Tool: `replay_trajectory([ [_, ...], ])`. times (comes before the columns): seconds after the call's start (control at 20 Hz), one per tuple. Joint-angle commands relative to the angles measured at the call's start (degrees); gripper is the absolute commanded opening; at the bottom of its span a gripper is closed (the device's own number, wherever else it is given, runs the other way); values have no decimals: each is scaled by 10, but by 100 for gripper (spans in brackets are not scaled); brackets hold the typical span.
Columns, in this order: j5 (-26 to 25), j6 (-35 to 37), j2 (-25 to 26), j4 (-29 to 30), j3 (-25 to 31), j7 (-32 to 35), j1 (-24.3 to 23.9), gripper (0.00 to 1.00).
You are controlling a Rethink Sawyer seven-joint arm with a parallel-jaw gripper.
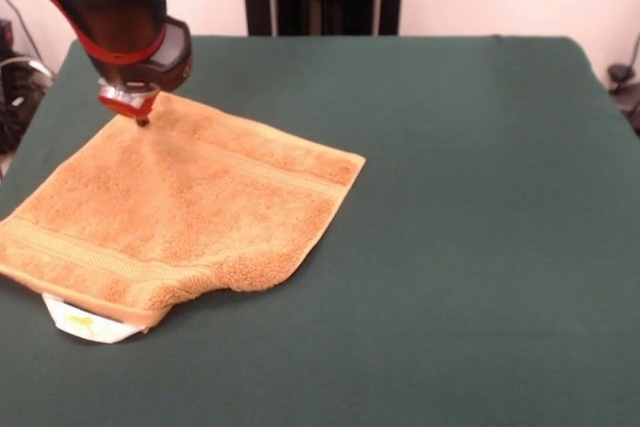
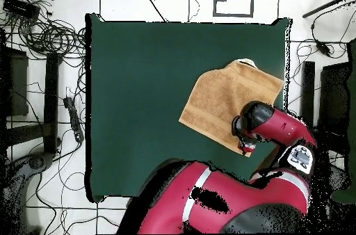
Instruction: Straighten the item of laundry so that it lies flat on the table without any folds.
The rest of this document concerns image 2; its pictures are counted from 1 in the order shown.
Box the orange terry towel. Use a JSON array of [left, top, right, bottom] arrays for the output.
[[178, 58, 285, 158]]

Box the black flat bar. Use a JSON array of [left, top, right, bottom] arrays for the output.
[[43, 52, 60, 154], [301, 60, 316, 127]]

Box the black panel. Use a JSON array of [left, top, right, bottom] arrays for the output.
[[318, 62, 351, 136], [0, 47, 29, 118]]

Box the black power adapter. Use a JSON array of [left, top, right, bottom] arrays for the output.
[[315, 40, 332, 57]]

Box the dark green table cloth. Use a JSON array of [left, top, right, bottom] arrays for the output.
[[84, 13, 293, 204]]

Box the black rod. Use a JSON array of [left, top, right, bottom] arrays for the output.
[[302, 0, 356, 19]]

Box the black power strip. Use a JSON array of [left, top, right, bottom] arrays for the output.
[[63, 95, 85, 143]]

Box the grey chair base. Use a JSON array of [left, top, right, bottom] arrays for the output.
[[0, 151, 54, 233]]

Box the black rectangular box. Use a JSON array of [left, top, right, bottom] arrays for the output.
[[2, 0, 41, 20]]

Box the long black cable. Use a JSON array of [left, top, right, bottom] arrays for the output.
[[136, 0, 168, 22]]

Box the tangle of black cables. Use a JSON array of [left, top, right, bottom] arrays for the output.
[[0, 0, 87, 60]]

